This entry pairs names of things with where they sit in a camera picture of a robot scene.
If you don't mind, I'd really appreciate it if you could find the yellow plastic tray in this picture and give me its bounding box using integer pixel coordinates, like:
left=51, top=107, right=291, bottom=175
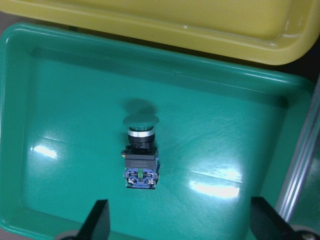
left=0, top=0, right=320, bottom=65

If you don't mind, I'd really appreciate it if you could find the green conveyor belt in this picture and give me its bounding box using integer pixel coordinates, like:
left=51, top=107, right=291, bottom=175
left=275, top=81, right=320, bottom=222

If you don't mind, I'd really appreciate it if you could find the green push button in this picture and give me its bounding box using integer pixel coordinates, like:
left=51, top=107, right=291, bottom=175
left=121, top=113, right=160, bottom=190

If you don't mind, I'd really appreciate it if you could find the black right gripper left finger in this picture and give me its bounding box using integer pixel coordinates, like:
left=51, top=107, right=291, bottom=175
left=77, top=199, right=111, bottom=240

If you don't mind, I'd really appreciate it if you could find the green plastic tray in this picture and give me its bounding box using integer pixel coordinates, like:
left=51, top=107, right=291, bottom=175
left=0, top=23, right=314, bottom=240

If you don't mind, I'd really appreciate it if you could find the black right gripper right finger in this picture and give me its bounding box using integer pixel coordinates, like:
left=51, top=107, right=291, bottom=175
left=250, top=196, right=296, bottom=240

